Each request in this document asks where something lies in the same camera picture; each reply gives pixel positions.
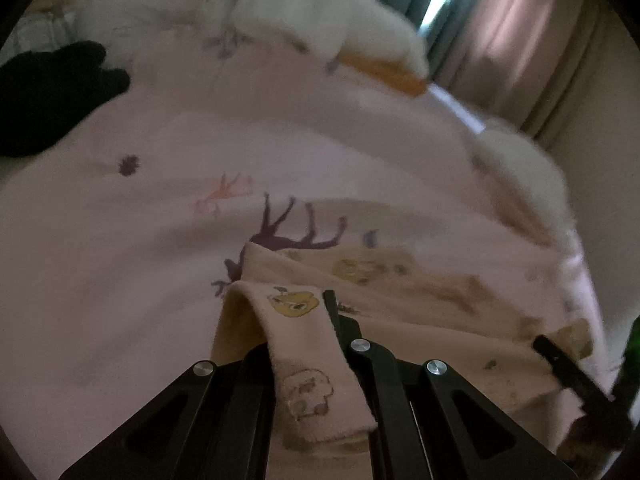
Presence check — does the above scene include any white pillow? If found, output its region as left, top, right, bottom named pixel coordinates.
left=75, top=0, right=207, bottom=37

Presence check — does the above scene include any pink duck print baby garment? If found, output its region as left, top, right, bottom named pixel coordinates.
left=212, top=242, right=608, bottom=457

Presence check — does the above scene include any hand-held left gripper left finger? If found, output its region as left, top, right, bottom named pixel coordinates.
left=59, top=342, right=277, bottom=480

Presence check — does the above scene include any pink deer print bed blanket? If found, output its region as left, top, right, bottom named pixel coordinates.
left=0, top=25, right=617, bottom=480

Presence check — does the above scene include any beige curtain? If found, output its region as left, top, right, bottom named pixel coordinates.
left=430, top=0, right=637, bottom=157

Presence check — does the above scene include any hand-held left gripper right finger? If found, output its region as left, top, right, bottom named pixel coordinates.
left=322, top=289, right=576, bottom=480

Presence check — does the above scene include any white fluffy blanket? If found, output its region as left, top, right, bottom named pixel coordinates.
left=202, top=0, right=432, bottom=97

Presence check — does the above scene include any black cloth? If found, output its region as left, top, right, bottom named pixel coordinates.
left=0, top=40, right=132, bottom=158

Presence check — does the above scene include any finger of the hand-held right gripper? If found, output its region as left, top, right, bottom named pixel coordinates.
left=532, top=334, right=617, bottom=413

